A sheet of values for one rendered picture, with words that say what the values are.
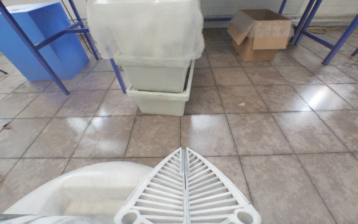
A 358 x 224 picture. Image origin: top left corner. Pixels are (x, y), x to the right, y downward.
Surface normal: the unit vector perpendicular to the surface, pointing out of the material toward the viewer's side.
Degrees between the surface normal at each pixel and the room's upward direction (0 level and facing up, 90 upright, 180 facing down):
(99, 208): 0
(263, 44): 68
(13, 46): 90
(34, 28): 90
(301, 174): 0
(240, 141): 0
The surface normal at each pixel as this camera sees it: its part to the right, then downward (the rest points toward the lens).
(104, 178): -0.04, -0.69
